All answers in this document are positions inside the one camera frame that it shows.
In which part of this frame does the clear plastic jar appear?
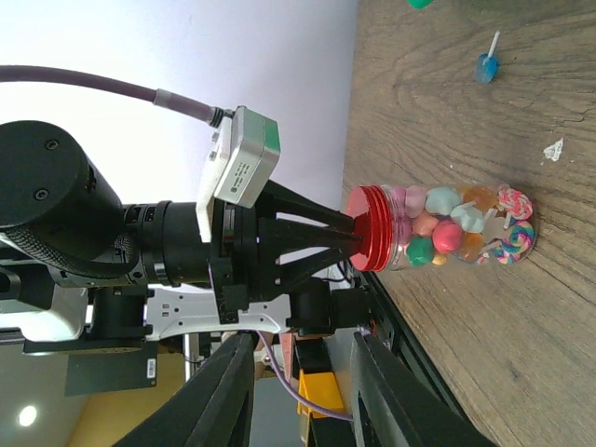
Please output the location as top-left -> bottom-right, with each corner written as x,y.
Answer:
381,184 -> 535,270

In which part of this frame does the blue lollipop on table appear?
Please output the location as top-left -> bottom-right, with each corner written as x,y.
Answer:
474,31 -> 500,84

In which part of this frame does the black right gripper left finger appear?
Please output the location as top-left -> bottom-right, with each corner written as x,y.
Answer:
116,333 -> 254,447

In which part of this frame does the green bin with star candies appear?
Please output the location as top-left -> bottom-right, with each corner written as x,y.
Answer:
408,0 -> 434,9

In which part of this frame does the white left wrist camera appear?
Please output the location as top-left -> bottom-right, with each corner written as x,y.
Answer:
196,106 -> 281,243

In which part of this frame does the red round lid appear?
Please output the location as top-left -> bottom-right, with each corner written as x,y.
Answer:
346,185 -> 393,273

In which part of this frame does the black front mounting rail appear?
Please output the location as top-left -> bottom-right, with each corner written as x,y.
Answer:
355,272 -> 470,423

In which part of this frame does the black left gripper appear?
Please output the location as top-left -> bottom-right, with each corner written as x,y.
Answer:
210,180 -> 362,324

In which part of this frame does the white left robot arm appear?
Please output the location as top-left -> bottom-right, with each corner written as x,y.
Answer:
1,121 -> 371,396

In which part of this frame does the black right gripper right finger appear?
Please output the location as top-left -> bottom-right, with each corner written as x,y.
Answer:
351,332 -> 494,447

